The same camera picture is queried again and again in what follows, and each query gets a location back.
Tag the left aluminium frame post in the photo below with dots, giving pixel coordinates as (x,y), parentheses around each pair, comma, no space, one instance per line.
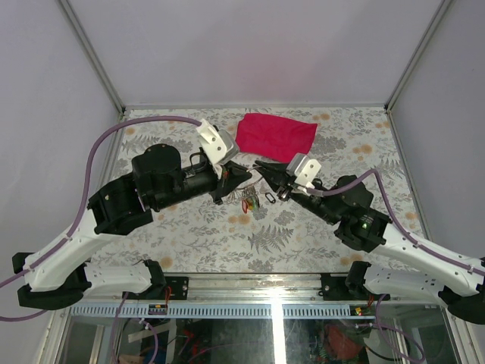
(91,55)

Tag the right aluminium frame post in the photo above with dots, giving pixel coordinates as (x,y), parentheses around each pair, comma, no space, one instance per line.
(438,16)

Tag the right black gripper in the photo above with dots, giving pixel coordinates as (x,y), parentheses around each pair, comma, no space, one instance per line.
(277,176)

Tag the key with black tag centre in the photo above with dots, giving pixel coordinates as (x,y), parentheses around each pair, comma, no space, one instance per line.
(270,197)

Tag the floral patterned table mat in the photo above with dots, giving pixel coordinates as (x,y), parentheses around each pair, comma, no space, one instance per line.
(199,236)

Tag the folded red cloth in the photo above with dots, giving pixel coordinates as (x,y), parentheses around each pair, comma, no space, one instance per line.
(274,137)

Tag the aluminium frame post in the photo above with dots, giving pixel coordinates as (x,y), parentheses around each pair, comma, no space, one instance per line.
(438,16)
(91,55)

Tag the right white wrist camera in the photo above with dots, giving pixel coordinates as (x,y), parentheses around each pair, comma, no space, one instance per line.
(304,170)

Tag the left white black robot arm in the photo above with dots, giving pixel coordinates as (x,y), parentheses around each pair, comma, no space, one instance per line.
(125,204)

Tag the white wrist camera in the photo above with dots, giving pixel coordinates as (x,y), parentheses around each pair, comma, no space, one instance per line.
(219,146)
(304,170)

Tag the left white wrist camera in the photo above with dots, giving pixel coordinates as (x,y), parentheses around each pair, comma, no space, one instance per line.
(219,146)

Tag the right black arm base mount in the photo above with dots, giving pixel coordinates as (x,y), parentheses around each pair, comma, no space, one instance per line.
(337,288)

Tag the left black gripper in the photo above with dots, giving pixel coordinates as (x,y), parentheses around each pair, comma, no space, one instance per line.
(233,175)

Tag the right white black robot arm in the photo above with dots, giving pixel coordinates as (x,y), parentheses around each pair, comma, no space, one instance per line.
(450,279)

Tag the keyring with coloured tags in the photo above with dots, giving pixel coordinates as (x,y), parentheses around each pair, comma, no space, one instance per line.
(246,196)

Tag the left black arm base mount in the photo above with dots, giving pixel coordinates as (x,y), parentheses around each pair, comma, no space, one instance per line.
(175,288)

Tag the blue slotted cable duct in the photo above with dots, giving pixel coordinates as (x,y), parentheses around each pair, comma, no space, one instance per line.
(220,311)

